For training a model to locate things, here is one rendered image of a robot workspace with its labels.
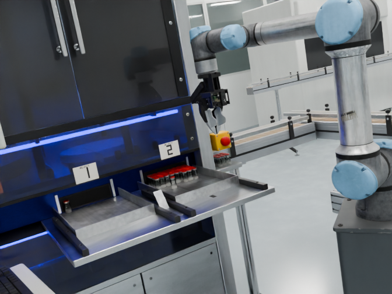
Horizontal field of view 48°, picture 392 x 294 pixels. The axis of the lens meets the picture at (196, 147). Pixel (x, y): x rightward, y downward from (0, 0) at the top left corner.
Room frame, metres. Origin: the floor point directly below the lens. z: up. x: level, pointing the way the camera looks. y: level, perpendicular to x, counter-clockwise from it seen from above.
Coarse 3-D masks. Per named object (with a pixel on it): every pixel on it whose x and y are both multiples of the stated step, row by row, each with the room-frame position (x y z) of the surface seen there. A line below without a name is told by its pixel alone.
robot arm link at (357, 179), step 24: (336, 0) 1.12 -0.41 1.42; (360, 0) 1.14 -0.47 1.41; (336, 24) 1.11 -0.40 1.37; (360, 24) 1.10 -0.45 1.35; (336, 48) 1.13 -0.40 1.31; (360, 48) 1.11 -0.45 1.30; (336, 72) 1.15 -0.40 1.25; (360, 72) 1.13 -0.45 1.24; (336, 96) 1.17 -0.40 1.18; (360, 96) 1.13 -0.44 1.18; (360, 120) 1.13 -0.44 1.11; (360, 144) 1.13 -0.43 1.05; (336, 168) 1.15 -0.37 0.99; (360, 168) 1.10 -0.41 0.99; (384, 168) 1.16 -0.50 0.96; (360, 192) 1.11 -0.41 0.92
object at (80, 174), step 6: (78, 168) 1.53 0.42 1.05; (84, 168) 1.54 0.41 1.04; (90, 168) 1.55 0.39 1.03; (96, 168) 1.56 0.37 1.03; (78, 174) 1.53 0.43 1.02; (84, 174) 1.53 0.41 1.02; (90, 174) 1.55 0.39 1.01; (96, 174) 1.55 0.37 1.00; (78, 180) 1.52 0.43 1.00; (84, 180) 1.53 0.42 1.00
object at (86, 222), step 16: (128, 192) 1.56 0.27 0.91; (80, 208) 1.58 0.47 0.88; (96, 208) 1.55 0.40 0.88; (112, 208) 1.51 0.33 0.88; (128, 208) 1.47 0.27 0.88; (144, 208) 1.35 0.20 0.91; (64, 224) 1.39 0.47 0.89; (80, 224) 1.40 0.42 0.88; (96, 224) 1.28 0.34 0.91; (112, 224) 1.30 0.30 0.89
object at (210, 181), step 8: (200, 168) 1.77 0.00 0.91; (208, 168) 1.71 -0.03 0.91; (200, 176) 1.73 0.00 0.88; (208, 176) 1.71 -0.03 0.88; (216, 176) 1.66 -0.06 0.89; (224, 176) 1.61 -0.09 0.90; (232, 176) 1.56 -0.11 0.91; (144, 184) 1.64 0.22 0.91; (184, 184) 1.65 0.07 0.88; (192, 184) 1.63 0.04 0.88; (200, 184) 1.61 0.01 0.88; (208, 184) 1.59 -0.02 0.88; (216, 184) 1.48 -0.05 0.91; (224, 184) 1.50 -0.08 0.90; (232, 184) 1.51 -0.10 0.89; (168, 192) 1.58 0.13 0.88; (176, 192) 1.56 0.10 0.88; (184, 192) 1.54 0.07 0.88; (192, 192) 1.44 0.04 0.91; (200, 192) 1.45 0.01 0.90; (208, 192) 1.47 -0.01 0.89; (176, 200) 1.41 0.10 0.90; (184, 200) 1.42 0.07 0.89; (192, 200) 1.44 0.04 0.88
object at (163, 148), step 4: (164, 144) 1.69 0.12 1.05; (168, 144) 1.70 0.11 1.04; (172, 144) 1.70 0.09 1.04; (176, 144) 1.71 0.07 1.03; (160, 148) 1.68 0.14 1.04; (164, 148) 1.69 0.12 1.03; (168, 148) 1.69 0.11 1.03; (172, 148) 1.70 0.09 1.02; (176, 148) 1.71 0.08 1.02; (160, 152) 1.68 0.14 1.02; (164, 152) 1.69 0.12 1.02; (172, 152) 1.70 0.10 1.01; (176, 152) 1.71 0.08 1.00; (164, 156) 1.68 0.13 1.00; (168, 156) 1.69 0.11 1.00; (172, 156) 1.70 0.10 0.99
